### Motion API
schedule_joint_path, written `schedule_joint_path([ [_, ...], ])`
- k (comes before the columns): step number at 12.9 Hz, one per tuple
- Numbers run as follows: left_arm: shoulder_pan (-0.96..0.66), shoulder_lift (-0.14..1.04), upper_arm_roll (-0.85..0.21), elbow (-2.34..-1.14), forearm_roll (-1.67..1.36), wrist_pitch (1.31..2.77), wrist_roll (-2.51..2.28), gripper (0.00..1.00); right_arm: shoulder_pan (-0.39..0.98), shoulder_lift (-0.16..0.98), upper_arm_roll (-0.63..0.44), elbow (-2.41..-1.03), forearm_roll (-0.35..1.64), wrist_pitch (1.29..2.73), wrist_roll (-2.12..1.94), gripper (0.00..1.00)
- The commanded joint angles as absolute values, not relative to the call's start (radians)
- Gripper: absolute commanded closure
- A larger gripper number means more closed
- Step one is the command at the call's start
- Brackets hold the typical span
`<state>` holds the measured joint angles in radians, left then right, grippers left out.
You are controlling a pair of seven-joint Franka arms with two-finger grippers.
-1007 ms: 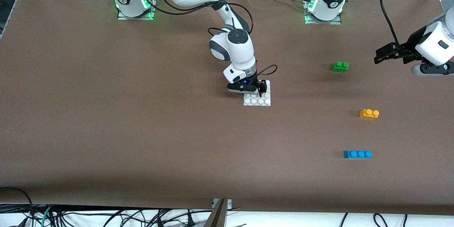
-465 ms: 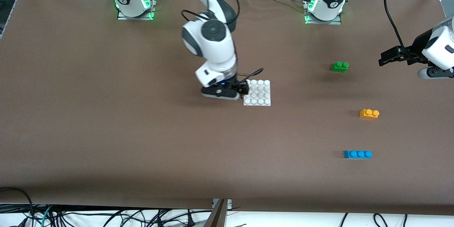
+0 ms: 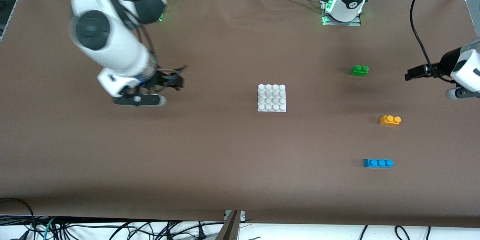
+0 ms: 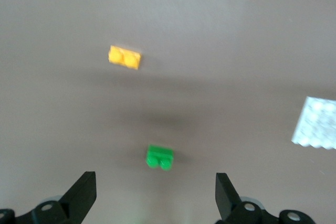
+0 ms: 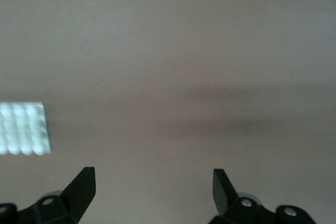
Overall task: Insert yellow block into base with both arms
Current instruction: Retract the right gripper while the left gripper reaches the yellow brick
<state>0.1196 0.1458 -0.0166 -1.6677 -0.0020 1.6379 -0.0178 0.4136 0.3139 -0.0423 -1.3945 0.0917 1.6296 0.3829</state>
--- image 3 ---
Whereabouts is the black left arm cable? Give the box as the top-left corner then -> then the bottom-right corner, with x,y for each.
410,0 -> 473,83

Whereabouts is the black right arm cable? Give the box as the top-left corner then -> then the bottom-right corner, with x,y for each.
126,19 -> 160,70

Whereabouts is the teal floor cable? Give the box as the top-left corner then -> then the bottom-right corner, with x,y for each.
42,216 -> 57,240

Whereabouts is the black looped floor cable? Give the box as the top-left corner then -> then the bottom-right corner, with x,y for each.
0,198 -> 37,233

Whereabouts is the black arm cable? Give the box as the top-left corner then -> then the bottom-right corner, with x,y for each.
410,0 -> 473,83
126,19 -> 160,70

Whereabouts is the small metal clamp bracket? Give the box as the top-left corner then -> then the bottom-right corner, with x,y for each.
224,210 -> 246,221

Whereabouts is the white studded base plate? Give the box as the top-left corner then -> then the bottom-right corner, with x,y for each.
257,84 -> 287,113

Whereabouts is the yellow toy block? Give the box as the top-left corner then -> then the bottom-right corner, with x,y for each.
380,115 -> 402,126

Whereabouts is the blue toy block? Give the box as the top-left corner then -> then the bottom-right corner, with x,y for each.
363,159 -> 394,168

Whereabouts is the grey metal post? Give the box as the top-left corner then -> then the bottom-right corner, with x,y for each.
216,211 -> 241,240

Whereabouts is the brown table cover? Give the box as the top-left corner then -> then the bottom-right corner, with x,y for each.
0,0 -> 480,229

